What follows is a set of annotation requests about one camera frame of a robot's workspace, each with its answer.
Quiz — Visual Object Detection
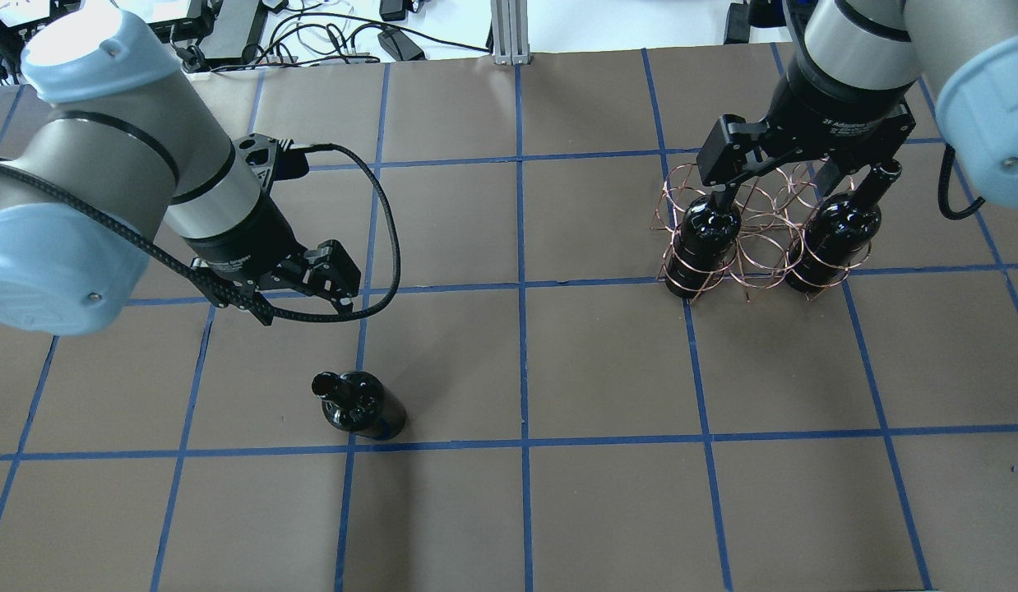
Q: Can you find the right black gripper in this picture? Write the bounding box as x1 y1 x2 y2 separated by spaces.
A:
696 58 915 198

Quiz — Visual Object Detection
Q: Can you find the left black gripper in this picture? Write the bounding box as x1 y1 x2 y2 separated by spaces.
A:
185 197 362 325

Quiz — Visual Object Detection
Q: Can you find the dark wine bottle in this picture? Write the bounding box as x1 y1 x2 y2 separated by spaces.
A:
312 371 408 442

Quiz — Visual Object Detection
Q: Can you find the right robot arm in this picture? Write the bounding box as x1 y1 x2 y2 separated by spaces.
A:
696 1 1018 209

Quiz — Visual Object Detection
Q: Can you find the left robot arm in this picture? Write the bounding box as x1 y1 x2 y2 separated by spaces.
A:
0 1 361 336

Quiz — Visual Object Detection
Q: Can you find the dark bottle in basket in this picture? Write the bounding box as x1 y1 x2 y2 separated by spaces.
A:
784 159 901 294
664 185 742 301

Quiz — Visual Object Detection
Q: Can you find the black power adapter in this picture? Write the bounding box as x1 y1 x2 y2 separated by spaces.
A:
377 29 427 62

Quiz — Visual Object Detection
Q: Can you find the copper wire wine basket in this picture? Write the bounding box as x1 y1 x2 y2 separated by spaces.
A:
651 162 873 301

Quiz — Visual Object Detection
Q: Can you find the aluminium frame post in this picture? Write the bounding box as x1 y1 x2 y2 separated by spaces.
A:
490 0 532 65

